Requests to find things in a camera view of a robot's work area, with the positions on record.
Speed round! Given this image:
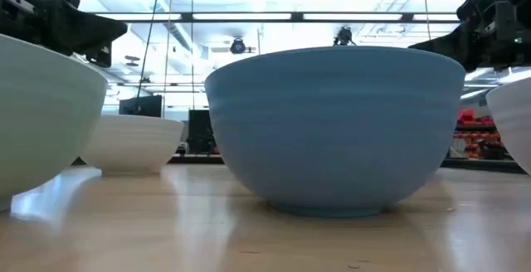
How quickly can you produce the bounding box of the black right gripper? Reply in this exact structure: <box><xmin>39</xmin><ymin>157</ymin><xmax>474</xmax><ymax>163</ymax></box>
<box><xmin>408</xmin><ymin>0</ymin><xmax>531</xmax><ymax>73</ymax></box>

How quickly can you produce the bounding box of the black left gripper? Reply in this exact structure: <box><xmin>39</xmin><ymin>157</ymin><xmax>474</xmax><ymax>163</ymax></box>
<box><xmin>0</xmin><ymin>0</ymin><xmax>128</xmax><ymax>68</ymax></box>

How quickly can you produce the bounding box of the black bowl with white outside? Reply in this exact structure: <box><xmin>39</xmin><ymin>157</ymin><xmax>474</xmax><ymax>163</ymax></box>
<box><xmin>485</xmin><ymin>79</ymin><xmax>531</xmax><ymax>177</ymax></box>

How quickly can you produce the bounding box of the mint green bowl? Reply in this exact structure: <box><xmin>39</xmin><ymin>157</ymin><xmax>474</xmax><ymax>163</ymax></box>
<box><xmin>0</xmin><ymin>33</ymin><xmax>110</xmax><ymax>213</ymax></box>

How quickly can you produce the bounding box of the small white ribbed bowl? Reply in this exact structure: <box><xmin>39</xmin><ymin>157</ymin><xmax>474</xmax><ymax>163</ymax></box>
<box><xmin>80</xmin><ymin>114</ymin><xmax>186</xmax><ymax>177</ymax></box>

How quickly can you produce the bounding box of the blue bowl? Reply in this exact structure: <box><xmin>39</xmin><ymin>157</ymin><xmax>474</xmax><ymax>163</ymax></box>
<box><xmin>204</xmin><ymin>46</ymin><xmax>467</xmax><ymax>218</ymax></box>

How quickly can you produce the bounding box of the black computer monitor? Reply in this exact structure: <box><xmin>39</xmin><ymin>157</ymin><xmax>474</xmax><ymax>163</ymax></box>
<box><xmin>119</xmin><ymin>95</ymin><xmax>163</xmax><ymax>119</ymax></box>

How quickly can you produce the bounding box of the red storage bin rack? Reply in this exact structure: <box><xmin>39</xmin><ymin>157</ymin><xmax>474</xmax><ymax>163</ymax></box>
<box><xmin>451</xmin><ymin>108</ymin><xmax>506</xmax><ymax>160</ymax></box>

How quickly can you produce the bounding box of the black computer tower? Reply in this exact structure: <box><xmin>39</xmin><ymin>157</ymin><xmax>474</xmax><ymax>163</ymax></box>
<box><xmin>186</xmin><ymin>109</ymin><xmax>217</xmax><ymax>156</ymax></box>

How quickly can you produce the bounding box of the round dark ceiling fixture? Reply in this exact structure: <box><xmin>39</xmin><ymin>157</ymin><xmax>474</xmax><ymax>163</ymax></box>
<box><xmin>229</xmin><ymin>37</ymin><xmax>247</xmax><ymax>56</ymax></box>

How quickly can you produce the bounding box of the thin black hanging cable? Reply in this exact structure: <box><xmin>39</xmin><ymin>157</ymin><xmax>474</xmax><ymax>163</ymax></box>
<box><xmin>132</xmin><ymin>0</ymin><xmax>163</xmax><ymax>114</ymax></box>

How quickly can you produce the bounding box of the black overhead camera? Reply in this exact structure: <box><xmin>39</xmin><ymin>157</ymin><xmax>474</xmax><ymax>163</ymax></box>
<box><xmin>333</xmin><ymin>26</ymin><xmax>357</xmax><ymax>47</ymax></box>

